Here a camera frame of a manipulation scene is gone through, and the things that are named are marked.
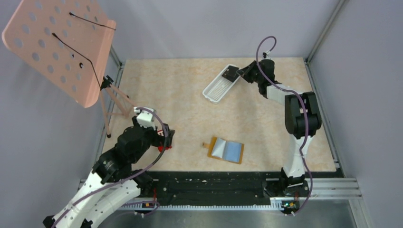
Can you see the white perforated plastic tray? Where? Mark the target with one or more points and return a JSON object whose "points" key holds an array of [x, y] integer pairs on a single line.
{"points": [[218, 87]]}

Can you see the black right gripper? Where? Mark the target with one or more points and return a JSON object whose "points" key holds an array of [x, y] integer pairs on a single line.
{"points": [[247, 71]]}

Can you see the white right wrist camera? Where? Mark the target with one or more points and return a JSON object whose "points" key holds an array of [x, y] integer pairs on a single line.
{"points": [[266, 55]]}

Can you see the black card stack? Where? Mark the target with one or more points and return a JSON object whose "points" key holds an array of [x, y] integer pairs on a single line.
{"points": [[230, 73]]}

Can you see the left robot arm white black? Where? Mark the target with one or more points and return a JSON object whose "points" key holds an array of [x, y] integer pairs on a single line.
{"points": [[112, 182]]}

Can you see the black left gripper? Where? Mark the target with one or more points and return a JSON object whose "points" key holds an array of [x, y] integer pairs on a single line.
{"points": [[165, 135]]}

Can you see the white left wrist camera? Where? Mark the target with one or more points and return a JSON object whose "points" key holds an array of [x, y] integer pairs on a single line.
{"points": [[144, 118]]}

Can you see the pink perforated music stand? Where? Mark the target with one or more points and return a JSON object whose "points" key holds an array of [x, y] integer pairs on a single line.
{"points": [[69, 43]]}

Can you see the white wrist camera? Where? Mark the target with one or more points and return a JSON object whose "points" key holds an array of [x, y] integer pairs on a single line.
{"points": [[144, 118], [266, 55]]}

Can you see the red white grid card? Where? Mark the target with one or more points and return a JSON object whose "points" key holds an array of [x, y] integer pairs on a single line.
{"points": [[162, 148]]}

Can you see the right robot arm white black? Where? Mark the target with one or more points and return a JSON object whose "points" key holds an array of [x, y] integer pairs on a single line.
{"points": [[302, 118]]}

